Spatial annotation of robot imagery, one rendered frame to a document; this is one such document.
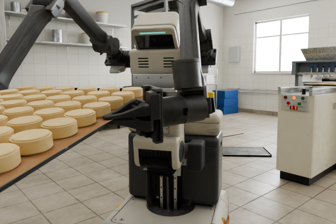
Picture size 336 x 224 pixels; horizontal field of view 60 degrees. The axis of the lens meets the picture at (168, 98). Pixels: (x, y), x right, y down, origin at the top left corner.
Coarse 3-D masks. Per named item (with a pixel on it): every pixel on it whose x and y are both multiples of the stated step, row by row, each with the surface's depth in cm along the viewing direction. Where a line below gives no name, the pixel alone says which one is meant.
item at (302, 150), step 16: (320, 96) 267; (288, 112) 275; (304, 112) 264; (320, 112) 269; (288, 128) 276; (304, 128) 265; (320, 128) 272; (288, 144) 277; (304, 144) 266; (320, 144) 274; (288, 160) 278; (304, 160) 267; (320, 160) 277; (288, 176) 282; (304, 176) 268; (320, 176) 288
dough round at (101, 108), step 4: (84, 104) 53; (88, 104) 53; (92, 104) 53; (96, 104) 53; (100, 104) 53; (104, 104) 53; (108, 104) 53; (84, 108) 52; (88, 108) 51; (92, 108) 51; (96, 108) 51; (100, 108) 51; (104, 108) 52; (108, 108) 53; (96, 112) 51; (100, 112) 51; (104, 112) 52; (108, 112) 53; (96, 116) 51; (100, 116) 51
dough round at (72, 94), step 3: (69, 90) 69; (72, 90) 69; (75, 90) 69; (78, 90) 69; (81, 90) 69; (63, 93) 66; (66, 93) 65; (69, 93) 65; (72, 93) 65; (75, 93) 66; (78, 93) 66; (81, 93) 67; (72, 96) 65; (75, 96) 66
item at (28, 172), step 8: (120, 88) 75; (112, 120) 50; (96, 128) 45; (88, 136) 42; (72, 144) 38; (56, 152) 36; (48, 160) 34; (32, 168) 31; (24, 176) 30; (8, 184) 28
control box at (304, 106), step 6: (282, 96) 276; (288, 96) 271; (300, 96) 263; (306, 96) 259; (282, 102) 276; (294, 102) 268; (300, 102) 263; (306, 102) 260; (282, 108) 277; (288, 108) 272; (300, 108) 264; (306, 108) 260
